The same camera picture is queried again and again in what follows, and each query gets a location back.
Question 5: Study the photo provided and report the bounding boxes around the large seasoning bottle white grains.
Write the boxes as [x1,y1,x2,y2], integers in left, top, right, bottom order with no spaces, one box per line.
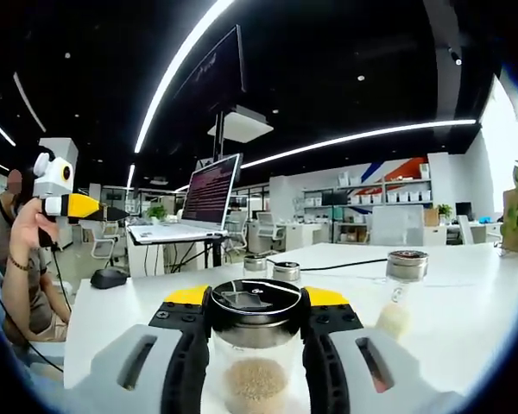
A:
[373,249,431,342]

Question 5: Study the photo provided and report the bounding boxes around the small seasoning bottle white powder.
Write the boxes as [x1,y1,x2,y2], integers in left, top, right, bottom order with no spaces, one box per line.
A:
[272,260,302,284]

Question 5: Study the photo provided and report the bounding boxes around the small black monitor on stand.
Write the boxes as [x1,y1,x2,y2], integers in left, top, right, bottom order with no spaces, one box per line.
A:
[321,191,350,242]

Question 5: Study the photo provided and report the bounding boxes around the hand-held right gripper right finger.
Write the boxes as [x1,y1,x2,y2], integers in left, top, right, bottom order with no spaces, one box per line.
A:
[300,285,458,414]

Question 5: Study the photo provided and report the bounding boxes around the shelving unit with white bins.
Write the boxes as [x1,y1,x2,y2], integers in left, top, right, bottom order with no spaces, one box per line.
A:
[301,170,433,242]

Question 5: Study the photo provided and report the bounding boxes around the white ceiling air conditioner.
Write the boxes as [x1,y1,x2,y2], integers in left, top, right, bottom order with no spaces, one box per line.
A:
[206,104,274,143]

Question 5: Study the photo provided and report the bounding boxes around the silver open laptop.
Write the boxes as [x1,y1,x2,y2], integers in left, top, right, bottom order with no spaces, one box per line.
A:
[127,153,244,245]

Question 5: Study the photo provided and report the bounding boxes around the black chest device cable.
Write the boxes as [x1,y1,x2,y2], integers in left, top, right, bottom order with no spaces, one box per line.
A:
[0,262,66,374]

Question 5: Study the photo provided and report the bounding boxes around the black power cable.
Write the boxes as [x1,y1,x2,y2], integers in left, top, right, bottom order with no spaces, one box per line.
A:
[262,257,389,273]

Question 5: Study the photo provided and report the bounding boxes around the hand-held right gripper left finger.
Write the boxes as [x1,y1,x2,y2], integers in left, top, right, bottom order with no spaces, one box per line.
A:
[68,284,212,414]

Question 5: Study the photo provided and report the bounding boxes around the white plain chair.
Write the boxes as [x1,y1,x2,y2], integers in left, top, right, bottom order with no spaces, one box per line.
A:
[457,214,476,246]

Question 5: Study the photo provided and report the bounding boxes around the large seasoning bottle brown powder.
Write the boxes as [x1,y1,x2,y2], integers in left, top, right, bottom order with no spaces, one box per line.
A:
[206,279,312,414]

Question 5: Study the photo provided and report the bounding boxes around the white swivel office chair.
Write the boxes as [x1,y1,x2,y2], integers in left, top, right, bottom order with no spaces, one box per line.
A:
[228,210,248,251]
[256,210,286,254]

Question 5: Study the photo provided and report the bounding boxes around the brown bead bracelet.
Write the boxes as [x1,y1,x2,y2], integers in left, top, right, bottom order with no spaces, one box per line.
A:
[7,254,30,273]

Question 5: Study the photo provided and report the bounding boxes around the small seasoning bottle beige powder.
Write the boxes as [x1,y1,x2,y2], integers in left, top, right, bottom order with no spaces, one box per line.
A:
[243,254,268,279]

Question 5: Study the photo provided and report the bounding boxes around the large black hanging display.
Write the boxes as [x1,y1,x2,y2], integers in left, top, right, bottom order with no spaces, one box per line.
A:
[172,24,247,104]

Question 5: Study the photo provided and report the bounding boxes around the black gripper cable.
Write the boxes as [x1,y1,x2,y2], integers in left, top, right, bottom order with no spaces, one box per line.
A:
[51,248,74,314]

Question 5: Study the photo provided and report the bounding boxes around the brown paper bag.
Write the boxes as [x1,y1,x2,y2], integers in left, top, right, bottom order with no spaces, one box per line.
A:
[502,188,518,254]

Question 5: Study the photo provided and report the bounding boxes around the person's left hand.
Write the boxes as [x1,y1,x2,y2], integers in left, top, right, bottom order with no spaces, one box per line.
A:
[8,197,61,260]

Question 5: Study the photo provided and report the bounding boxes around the white mesh office chair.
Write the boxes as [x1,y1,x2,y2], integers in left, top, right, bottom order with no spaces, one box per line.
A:
[370,204,425,247]

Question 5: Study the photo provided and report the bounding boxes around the bright large window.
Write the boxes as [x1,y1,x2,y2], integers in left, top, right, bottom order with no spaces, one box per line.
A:
[478,75,518,204]

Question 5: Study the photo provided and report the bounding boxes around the black laptop stand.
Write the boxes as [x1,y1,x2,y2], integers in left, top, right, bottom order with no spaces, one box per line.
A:
[163,235,225,275]

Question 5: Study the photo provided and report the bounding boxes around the black computer mouse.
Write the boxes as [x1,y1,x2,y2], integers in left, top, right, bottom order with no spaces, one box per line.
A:
[90,267,129,289]

